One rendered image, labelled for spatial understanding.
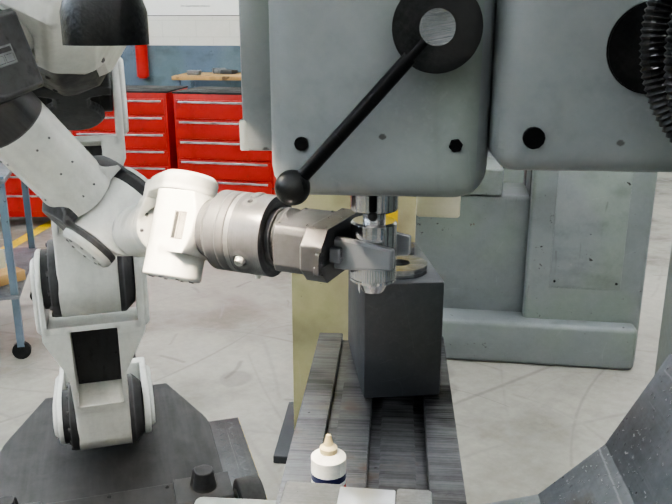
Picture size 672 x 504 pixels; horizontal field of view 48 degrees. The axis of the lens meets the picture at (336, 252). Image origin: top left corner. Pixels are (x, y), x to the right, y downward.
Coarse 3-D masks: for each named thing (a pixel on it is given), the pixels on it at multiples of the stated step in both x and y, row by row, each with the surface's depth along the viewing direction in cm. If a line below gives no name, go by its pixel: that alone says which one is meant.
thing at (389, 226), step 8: (360, 216) 78; (352, 224) 76; (360, 224) 75; (368, 224) 75; (376, 224) 75; (384, 224) 75; (392, 224) 75; (360, 232) 75; (368, 232) 75; (376, 232) 74; (384, 232) 75; (392, 232) 75
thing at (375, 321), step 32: (416, 256) 121; (352, 288) 128; (416, 288) 113; (352, 320) 130; (384, 320) 114; (416, 320) 114; (352, 352) 131; (384, 352) 115; (416, 352) 116; (384, 384) 117; (416, 384) 117
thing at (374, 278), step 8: (352, 232) 76; (368, 240) 75; (376, 240) 75; (384, 240) 75; (392, 240) 76; (352, 272) 77; (360, 272) 76; (368, 272) 76; (376, 272) 76; (384, 272) 76; (392, 272) 77; (352, 280) 77; (360, 280) 76; (368, 280) 76; (376, 280) 76; (384, 280) 76; (392, 280) 77
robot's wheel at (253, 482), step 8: (240, 480) 150; (248, 480) 150; (256, 480) 150; (240, 488) 147; (248, 488) 147; (256, 488) 147; (240, 496) 146; (248, 496) 145; (256, 496) 146; (264, 496) 146
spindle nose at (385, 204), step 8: (352, 200) 75; (360, 200) 74; (368, 200) 74; (384, 200) 74; (392, 200) 74; (352, 208) 75; (360, 208) 74; (368, 208) 74; (384, 208) 74; (392, 208) 74
